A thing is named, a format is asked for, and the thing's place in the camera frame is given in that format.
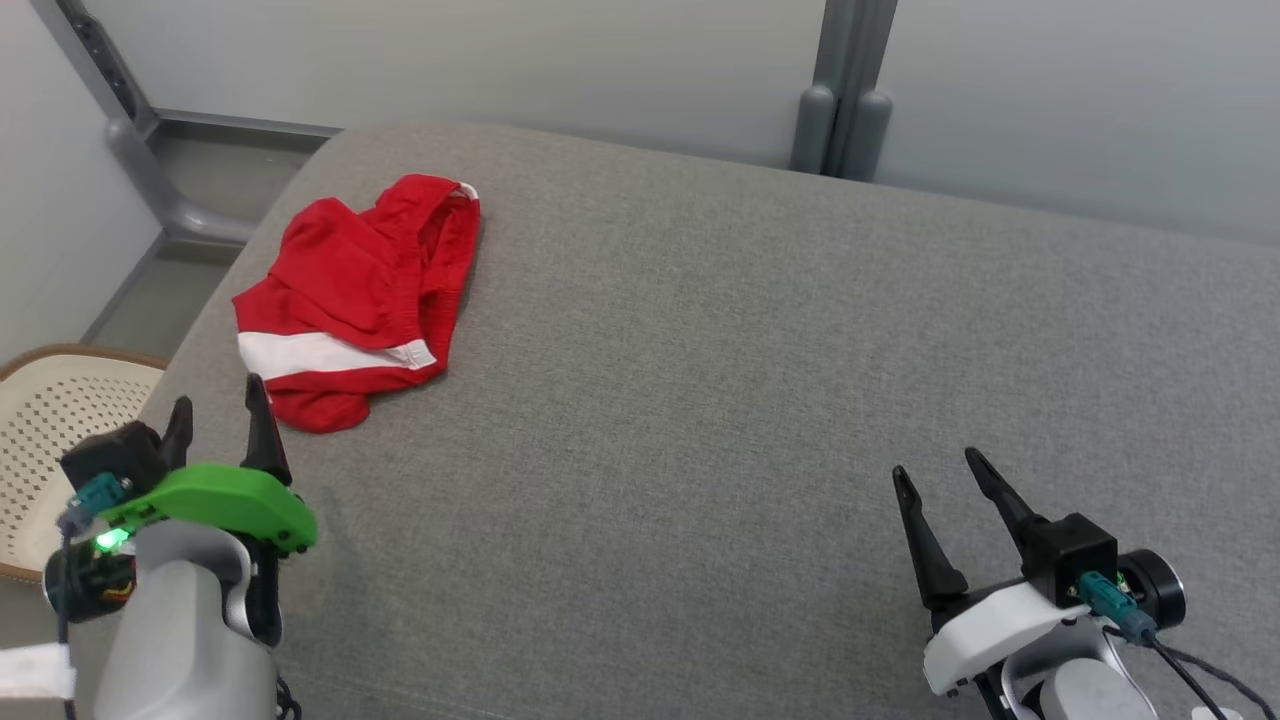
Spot cream perforated laundry basket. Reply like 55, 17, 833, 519
0, 344, 169, 584

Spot cable with teal plug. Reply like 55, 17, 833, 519
56, 473, 133, 646
1078, 572, 1271, 720

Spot grey partition post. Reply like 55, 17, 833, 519
790, 0, 853, 176
838, 0, 898, 184

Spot right cable with teal plug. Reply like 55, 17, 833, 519
1078, 572, 1271, 720

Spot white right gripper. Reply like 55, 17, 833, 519
892, 448, 1188, 699

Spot left cable with teal plug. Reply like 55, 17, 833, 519
56, 473, 133, 646

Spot red shorts with white stripe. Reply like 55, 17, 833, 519
232, 174, 483, 435

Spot grey perforated frame post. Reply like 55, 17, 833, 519
30, 0, 259, 248

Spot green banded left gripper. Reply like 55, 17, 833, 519
43, 373, 320, 624

